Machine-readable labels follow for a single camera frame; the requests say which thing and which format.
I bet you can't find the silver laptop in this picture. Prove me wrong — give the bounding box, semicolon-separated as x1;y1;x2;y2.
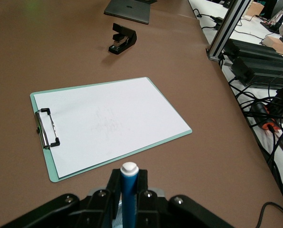
104;0;153;25

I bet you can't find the black cable tangle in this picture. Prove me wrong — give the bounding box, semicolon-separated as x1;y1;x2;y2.
193;7;283;167

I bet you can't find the black stapler with red end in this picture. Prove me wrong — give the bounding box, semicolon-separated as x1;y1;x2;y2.
108;23;137;55

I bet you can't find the white paper sheet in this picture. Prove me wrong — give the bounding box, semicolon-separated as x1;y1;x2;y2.
33;77;191;178

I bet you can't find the black orange power connector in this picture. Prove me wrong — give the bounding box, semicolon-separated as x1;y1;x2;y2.
250;102;280;133

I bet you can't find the black power supply box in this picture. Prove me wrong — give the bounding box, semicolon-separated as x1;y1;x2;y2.
231;57;283;87
224;39;283;63

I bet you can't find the aluminium profile post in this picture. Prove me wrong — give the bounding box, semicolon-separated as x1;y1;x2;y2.
207;0;251;63

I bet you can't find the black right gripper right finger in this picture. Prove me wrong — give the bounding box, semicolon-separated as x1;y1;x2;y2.
134;169;235;228

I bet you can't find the mint green clipboard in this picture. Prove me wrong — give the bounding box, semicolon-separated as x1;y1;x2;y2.
29;76;193;183

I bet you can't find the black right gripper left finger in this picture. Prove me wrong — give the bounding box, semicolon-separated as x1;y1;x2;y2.
1;169;122;228

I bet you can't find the brown cardboard box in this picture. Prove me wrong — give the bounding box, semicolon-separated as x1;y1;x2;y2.
245;1;265;18

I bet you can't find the blue marker with white cap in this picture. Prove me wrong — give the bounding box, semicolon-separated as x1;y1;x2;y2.
120;161;139;228

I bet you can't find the black looped cable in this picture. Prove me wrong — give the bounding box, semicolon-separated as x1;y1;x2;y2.
255;201;283;228

